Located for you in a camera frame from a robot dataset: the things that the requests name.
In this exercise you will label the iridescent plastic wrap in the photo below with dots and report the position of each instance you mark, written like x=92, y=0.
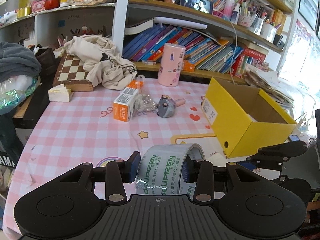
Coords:
x=12, y=95

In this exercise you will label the white wooden bookshelf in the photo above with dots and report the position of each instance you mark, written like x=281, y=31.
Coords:
x=119, y=17

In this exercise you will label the printed clear tape roll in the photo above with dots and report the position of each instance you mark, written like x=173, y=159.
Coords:
x=162, y=165

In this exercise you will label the small cream paper box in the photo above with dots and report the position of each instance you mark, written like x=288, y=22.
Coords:
x=58, y=95

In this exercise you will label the small orange box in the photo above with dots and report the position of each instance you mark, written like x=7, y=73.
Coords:
x=188, y=66

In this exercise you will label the photo frame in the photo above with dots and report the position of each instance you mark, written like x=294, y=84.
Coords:
x=197, y=3

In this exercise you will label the dark brown bag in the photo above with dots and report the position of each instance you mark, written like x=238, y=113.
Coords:
x=47, y=58

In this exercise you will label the grey folded cloth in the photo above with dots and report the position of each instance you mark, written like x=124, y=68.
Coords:
x=17, y=60

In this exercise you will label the small black box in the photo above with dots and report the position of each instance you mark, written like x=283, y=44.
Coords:
x=279, y=42

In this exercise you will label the clear bag of pearl beads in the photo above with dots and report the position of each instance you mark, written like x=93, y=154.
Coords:
x=146, y=102

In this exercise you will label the white power strip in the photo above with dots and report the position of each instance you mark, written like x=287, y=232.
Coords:
x=303, y=125

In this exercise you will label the orange white medicine box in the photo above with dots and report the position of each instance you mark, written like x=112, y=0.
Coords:
x=123, y=112

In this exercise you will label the white desk lamp bar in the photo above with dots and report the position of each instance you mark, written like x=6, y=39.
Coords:
x=180, y=22

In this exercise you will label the stack of papers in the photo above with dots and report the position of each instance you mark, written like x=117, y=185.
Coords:
x=270, y=87

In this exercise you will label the black framed picture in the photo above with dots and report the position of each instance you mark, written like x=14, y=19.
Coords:
x=308, y=2

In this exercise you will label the pink checked tablecloth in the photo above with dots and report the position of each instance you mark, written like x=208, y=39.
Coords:
x=75, y=135

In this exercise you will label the white round container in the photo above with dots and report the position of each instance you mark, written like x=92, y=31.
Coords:
x=267, y=32

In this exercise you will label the pink white spray bottle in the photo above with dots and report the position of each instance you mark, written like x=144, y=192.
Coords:
x=231, y=6

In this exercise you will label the dark side cabinet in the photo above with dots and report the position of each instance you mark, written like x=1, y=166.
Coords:
x=30, y=110

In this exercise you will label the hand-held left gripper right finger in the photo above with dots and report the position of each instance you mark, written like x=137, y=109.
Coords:
x=187, y=171

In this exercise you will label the pink printed box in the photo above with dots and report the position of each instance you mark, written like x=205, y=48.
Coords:
x=38, y=3

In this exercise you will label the pink sticker-covered cylinder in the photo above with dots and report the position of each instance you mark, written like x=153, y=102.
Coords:
x=171, y=65

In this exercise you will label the row of colourful books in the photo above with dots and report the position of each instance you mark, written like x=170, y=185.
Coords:
x=200, y=50

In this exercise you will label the beige crumpled cloth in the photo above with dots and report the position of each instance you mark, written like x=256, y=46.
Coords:
x=105, y=62

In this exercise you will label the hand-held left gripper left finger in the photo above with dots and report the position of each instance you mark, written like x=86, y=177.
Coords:
x=133, y=166

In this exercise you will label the flat red white box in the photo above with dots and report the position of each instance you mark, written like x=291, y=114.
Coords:
x=149, y=62

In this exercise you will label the wooden chessboard box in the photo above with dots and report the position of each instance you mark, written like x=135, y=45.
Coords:
x=72, y=72

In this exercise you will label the pen holder with pens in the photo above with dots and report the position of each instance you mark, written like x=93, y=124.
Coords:
x=248, y=16

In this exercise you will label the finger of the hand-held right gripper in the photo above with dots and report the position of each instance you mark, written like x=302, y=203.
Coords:
x=282, y=152
x=250, y=167

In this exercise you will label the black bag white letters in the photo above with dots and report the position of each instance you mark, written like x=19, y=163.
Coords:
x=7, y=155

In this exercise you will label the row of yellow books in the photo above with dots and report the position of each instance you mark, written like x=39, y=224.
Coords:
x=280, y=21

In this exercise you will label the gold tape rolls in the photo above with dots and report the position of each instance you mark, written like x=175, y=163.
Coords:
x=24, y=12

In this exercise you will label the yellow cardboard box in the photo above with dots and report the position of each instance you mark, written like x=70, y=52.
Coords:
x=250, y=140

